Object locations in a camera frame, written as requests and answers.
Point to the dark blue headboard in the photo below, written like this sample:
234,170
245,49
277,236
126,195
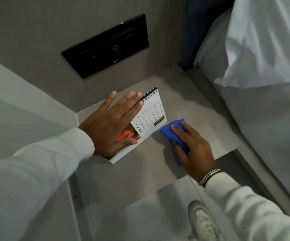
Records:
197,27

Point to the person's right middle finger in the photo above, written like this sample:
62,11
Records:
188,127

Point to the black wall control panel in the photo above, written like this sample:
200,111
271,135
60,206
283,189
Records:
104,47

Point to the white sneaker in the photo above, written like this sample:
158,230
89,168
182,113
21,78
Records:
202,220

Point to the white pillow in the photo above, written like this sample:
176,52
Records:
265,42

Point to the person's left forearm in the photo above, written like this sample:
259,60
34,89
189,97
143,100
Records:
34,173

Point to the person's right thumb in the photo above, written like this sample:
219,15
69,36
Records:
178,147

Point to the person's left little finger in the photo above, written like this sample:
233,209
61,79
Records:
108,102

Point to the person's right forearm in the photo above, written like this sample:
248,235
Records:
247,210

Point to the person's right hand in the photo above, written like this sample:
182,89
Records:
197,155

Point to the person's left middle finger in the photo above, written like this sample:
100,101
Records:
132,103

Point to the white bed sheet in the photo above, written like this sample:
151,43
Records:
265,122

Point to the person's left hand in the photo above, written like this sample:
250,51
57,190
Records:
104,127

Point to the person's left thumb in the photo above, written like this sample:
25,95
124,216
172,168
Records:
128,142

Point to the blue cleaning cloth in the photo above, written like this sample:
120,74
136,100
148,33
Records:
167,131

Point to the white spiral desk calendar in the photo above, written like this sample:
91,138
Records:
152,110

